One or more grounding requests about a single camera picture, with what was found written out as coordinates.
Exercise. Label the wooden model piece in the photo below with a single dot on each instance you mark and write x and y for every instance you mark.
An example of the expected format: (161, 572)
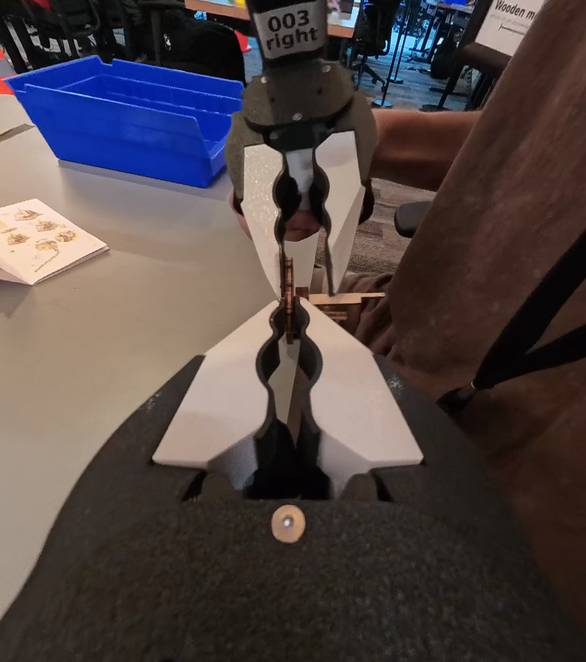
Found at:
(289, 289)

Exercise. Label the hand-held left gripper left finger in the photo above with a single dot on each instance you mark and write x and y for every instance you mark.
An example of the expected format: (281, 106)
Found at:
(215, 408)

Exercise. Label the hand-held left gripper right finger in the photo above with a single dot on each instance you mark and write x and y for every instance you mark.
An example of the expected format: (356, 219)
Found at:
(365, 408)

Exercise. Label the person's right forearm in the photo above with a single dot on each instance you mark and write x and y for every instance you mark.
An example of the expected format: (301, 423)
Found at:
(417, 150)

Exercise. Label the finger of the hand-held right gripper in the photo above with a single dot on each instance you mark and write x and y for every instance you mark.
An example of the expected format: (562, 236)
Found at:
(259, 207)
(347, 207)

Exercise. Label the instruction booklet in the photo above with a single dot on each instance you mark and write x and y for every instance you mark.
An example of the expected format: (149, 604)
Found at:
(39, 243)

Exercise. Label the marker sign board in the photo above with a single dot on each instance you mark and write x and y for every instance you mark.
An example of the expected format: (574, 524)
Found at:
(505, 31)

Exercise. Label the blue plastic bin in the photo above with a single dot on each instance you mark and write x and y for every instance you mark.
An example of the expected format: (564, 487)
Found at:
(117, 145)

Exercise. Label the person's right hand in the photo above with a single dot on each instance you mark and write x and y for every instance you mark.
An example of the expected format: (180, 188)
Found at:
(301, 225)

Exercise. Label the person in brown shirt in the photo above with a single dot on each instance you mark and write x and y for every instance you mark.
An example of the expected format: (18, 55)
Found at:
(479, 258)

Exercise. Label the black chair armrest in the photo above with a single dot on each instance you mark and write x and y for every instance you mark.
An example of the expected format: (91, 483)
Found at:
(412, 217)

